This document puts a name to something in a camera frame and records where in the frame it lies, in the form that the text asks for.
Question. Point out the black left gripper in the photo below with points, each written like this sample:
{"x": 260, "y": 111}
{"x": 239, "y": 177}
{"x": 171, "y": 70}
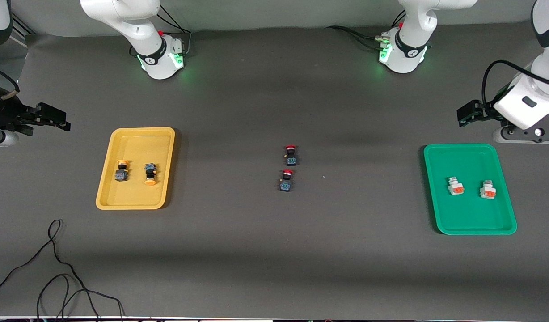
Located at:
{"x": 484, "y": 112}

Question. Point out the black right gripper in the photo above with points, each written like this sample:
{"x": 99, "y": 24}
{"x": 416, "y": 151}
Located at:
{"x": 5, "y": 112}

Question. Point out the white orange button switch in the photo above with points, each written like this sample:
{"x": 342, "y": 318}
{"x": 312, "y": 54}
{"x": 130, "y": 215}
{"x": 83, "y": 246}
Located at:
{"x": 489, "y": 193}
{"x": 456, "y": 189}

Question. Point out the yellow push button switch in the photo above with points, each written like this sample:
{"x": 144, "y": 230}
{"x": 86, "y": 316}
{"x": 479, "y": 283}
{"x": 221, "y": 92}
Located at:
{"x": 150, "y": 170}
{"x": 120, "y": 175}

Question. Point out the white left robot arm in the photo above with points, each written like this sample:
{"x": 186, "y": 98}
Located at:
{"x": 525, "y": 107}

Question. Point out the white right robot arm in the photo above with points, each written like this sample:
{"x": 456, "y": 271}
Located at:
{"x": 122, "y": 13}

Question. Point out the green plastic tray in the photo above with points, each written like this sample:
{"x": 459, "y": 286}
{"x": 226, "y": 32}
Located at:
{"x": 471, "y": 214}

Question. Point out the yellow plastic tray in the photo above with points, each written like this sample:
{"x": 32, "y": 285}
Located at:
{"x": 136, "y": 197}

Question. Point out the dark grey table mat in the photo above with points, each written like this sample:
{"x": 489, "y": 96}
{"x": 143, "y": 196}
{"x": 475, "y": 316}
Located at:
{"x": 274, "y": 268}

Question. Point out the aluminium frame rail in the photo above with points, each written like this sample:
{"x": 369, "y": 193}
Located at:
{"x": 22, "y": 29}

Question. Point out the red push button switch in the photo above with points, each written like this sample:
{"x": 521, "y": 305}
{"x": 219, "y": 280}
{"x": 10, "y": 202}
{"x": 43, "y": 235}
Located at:
{"x": 286, "y": 184}
{"x": 291, "y": 160}

